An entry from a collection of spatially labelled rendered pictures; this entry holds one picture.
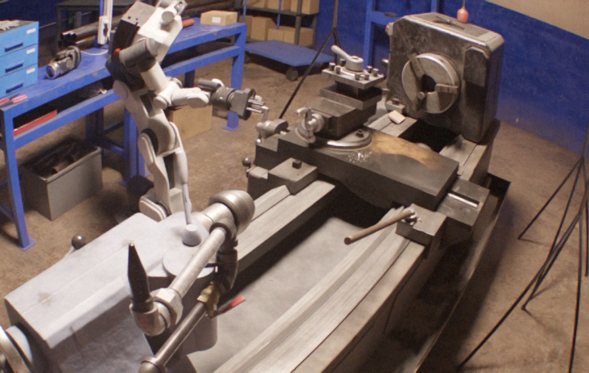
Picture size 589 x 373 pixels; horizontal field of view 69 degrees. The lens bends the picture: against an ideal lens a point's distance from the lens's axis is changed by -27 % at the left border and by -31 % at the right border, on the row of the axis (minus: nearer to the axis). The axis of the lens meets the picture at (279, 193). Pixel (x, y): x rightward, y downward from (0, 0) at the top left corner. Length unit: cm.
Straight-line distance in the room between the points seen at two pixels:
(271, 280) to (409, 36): 131
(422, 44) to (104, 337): 194
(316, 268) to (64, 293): 98
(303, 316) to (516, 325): 172
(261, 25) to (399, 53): 405
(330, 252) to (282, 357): 61
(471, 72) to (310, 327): 141
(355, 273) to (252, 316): 28
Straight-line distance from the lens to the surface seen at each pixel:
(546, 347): 275
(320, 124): 178
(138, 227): 96
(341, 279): 140
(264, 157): 193
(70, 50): 307
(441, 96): 221
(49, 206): 319
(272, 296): 152
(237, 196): 112
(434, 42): 239
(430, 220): 165
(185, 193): 93
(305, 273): 161
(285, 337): 122
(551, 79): 564
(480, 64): 229
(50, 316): 79
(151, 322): 60
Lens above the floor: 168
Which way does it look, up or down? 29 degrees down
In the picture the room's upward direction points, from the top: 5 degrees clockwise
